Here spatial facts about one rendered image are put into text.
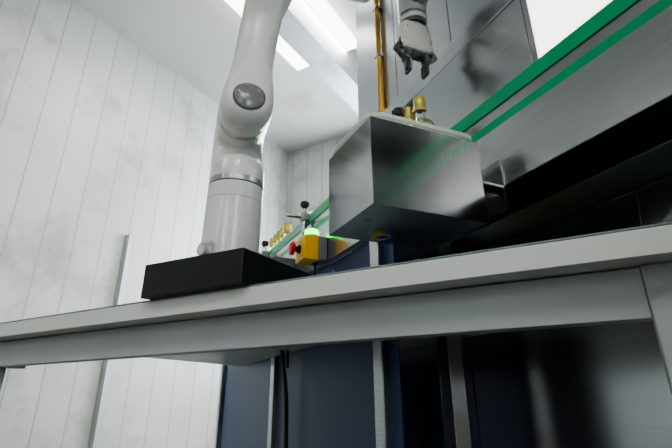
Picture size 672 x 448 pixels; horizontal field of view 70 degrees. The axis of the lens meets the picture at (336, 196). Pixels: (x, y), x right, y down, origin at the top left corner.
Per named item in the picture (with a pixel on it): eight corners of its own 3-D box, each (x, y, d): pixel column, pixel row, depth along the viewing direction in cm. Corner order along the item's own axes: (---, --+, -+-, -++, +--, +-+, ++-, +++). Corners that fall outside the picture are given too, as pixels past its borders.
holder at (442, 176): (513, 227, 84) (501, 148, 90) (373, 203, 73) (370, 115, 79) (452, 253, 98) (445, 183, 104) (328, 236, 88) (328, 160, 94)
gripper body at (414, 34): (420, 37, 148) (423, 66, 143) (391, 27, 144) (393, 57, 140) (434, 20, 142) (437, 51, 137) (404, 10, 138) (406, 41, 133)
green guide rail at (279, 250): (403, 165, 109) (401, 135, 112) (399, 165, 108) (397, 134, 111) (229, 303, 255) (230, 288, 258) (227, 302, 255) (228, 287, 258)
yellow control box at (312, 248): (327, 262, 133) (327, 236, 136) (302, 259, 130) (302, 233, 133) (317, 268, 139) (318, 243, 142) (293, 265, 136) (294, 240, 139)
